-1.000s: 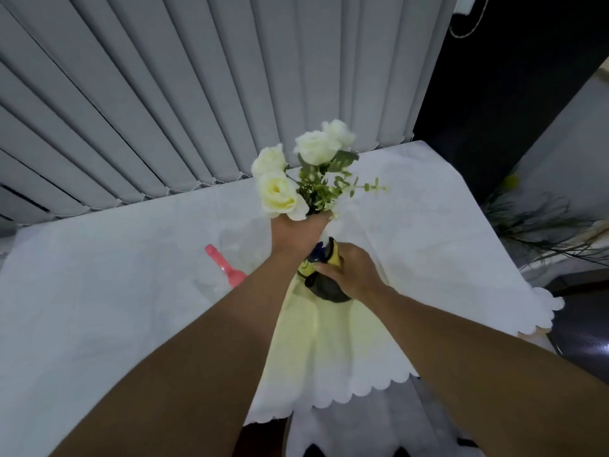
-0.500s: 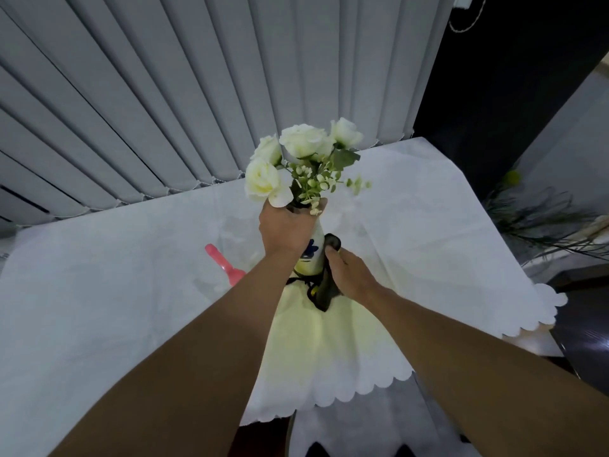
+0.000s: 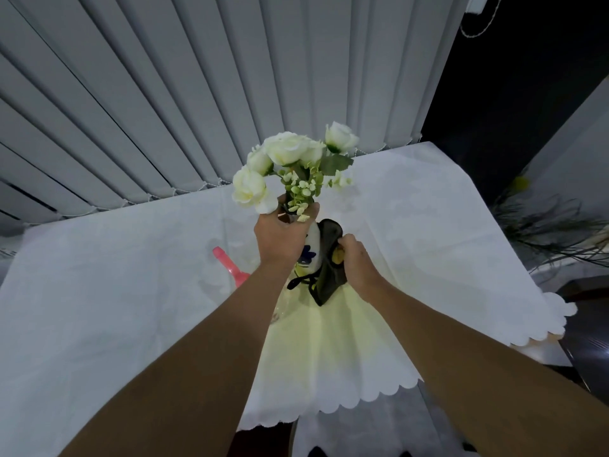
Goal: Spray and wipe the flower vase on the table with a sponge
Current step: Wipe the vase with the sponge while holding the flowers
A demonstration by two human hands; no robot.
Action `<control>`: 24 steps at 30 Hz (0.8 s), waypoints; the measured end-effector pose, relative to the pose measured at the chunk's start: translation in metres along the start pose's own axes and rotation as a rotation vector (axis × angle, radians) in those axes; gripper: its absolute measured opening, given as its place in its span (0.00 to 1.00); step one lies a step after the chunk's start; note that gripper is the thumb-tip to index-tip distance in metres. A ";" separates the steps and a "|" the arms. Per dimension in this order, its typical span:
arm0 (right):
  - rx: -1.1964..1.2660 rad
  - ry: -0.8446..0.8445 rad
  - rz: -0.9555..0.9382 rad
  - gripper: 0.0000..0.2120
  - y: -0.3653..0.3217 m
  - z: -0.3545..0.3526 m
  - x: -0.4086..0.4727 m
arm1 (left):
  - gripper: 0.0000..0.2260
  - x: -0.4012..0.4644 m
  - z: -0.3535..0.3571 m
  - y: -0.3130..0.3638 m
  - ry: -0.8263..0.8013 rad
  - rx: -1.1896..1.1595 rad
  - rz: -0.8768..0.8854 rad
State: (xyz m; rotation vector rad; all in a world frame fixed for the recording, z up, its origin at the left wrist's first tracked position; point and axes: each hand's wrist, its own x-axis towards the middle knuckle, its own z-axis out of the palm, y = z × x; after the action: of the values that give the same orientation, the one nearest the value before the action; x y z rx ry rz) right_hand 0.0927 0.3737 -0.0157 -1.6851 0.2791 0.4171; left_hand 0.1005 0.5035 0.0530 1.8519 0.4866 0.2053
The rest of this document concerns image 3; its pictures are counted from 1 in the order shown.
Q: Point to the dark cleaning cloth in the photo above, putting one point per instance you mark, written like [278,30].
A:
[328,266]

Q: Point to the person's right hand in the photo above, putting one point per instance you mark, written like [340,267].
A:
[359,268]

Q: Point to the person's left thumb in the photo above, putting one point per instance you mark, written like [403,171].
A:
[311,215]

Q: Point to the white artificial flower bouquet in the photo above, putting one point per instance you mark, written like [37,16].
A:
[290,171]

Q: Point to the dark decorative grass plant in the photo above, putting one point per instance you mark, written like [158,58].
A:
[547,228]

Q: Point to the white vase with blue print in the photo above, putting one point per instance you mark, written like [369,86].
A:
[310,254]

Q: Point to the white scalloped tablecloth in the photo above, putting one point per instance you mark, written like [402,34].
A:
[142,304]

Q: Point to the person's right forearm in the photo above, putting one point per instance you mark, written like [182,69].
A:
[476,375]

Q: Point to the person's left hand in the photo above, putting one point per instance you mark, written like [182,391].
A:
[276,237]

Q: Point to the pink plastic scoop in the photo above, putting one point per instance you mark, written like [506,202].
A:
[231,268]

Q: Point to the grey vertical blinds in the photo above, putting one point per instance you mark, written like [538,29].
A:
[190,90]

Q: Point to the person's left forearm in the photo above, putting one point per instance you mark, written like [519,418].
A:
[200,366]

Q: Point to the clear glass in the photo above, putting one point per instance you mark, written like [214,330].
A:
[279,304]

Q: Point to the person's right thumb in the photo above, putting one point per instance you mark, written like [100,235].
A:
[346,242]

